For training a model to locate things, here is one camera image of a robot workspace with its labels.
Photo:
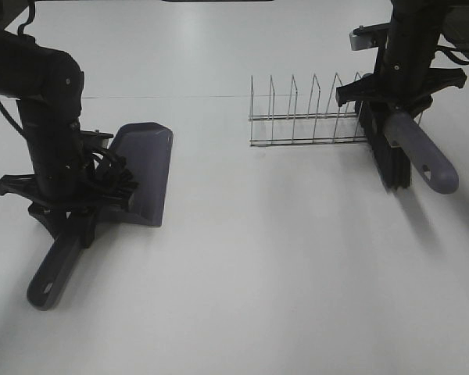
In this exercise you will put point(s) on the purple hand brush black bristles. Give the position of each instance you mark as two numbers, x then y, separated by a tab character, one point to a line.
387	119

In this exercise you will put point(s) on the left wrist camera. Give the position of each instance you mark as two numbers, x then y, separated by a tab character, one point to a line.
95	139

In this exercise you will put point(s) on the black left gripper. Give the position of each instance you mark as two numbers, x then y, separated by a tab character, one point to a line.
96	178

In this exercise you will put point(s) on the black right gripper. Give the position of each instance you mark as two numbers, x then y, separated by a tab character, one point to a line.
402	73

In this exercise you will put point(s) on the chrome wire rack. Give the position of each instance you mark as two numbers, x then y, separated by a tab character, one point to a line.
298	118

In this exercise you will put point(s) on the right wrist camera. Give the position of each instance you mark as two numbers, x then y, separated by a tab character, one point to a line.
373	36

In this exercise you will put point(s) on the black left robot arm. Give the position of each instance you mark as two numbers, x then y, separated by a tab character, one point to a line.
40	96

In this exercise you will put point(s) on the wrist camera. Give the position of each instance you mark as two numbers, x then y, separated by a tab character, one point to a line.
373	36
95	139

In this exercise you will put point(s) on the purple plastic dustpan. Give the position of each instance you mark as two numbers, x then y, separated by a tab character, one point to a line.
147	148

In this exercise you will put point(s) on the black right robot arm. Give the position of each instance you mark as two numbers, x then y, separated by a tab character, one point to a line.
410	12

